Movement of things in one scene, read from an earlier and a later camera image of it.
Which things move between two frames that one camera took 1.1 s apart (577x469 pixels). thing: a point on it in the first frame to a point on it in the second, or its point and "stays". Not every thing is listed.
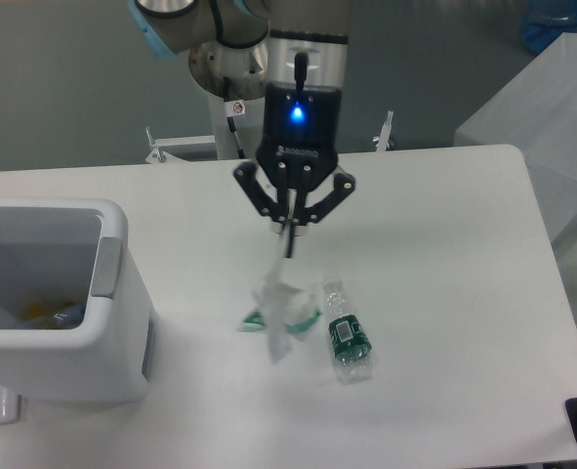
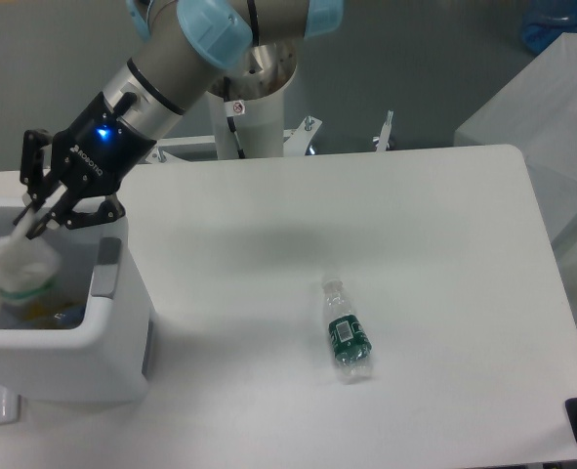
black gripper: (300, 133) to (91, 159)
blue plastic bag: (544, 21) stays
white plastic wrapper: (280, 311) to (17, 270)
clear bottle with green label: (349, 336) stays
